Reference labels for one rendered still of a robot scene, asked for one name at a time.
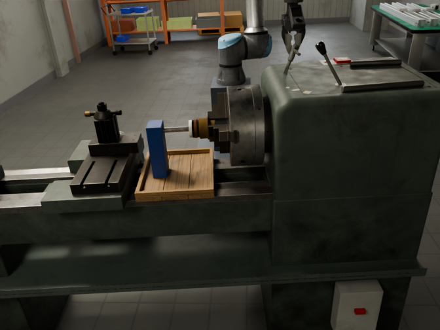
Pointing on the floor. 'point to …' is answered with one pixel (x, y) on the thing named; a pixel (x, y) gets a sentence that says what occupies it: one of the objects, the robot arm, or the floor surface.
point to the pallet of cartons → (234, 20)
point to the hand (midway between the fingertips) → (292, 53)
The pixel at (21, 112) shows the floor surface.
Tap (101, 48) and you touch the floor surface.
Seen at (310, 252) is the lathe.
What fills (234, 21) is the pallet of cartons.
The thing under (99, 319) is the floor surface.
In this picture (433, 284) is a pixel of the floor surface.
